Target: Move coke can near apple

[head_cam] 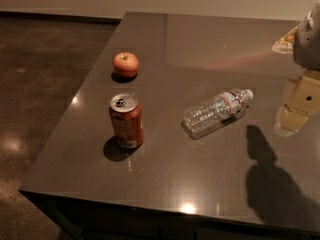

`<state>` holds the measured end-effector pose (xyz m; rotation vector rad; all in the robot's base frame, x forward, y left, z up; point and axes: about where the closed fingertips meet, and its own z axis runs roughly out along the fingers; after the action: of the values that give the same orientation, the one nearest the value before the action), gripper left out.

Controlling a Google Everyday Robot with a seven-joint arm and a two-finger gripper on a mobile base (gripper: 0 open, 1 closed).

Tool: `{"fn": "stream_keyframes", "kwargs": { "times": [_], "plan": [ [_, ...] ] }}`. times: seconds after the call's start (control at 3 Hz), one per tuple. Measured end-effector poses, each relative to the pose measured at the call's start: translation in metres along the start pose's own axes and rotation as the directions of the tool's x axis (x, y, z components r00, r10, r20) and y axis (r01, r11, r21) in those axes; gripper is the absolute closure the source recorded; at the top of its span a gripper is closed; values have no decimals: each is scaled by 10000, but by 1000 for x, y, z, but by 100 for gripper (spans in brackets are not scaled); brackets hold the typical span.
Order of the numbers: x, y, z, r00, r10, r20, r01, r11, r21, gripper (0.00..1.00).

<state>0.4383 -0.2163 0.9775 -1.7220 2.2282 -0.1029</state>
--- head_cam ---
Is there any red coke can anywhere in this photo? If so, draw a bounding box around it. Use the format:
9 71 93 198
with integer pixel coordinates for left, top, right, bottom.
109 93 144 149

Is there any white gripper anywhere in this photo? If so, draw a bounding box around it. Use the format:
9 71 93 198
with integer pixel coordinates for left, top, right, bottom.
272 1 320 137

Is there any red apple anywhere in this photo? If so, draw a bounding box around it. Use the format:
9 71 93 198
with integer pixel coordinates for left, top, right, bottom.
113 52 139 78

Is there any clear plastic water bottle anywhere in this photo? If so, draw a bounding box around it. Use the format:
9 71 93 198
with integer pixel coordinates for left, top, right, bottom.
183 89 254 134

